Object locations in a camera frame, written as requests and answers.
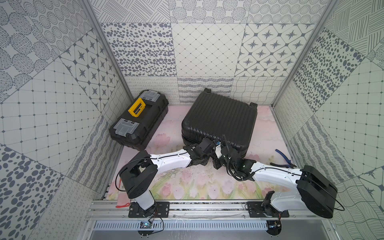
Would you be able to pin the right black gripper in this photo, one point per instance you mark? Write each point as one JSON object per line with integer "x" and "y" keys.
{"x": 217, "y": 166}

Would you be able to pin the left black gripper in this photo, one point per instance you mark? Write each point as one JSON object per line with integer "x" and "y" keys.
{"x": 208, "y": 144}

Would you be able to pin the black hard-shell suitcase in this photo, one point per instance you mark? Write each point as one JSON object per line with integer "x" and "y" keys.
{"x": 213, "y": 115}

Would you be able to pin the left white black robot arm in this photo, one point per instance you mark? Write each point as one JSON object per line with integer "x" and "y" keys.
{"x": 138, "y": 174}

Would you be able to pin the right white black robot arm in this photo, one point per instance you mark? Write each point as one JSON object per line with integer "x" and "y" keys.
{"x": 308, "y": 189}

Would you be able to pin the floral pink table mat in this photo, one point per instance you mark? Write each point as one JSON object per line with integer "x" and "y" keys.
{"x": 205, "y": 182}

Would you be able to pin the red white work glove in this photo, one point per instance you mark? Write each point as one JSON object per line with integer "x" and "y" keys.
{"x": 123, "y": 206}

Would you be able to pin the black toolbox yellow handle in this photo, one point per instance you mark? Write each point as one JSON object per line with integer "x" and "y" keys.
{"x": 138, "y": 123}

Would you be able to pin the aluminium mounting rail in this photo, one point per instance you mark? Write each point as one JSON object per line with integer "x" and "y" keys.
{"x": 177, "y": 210}

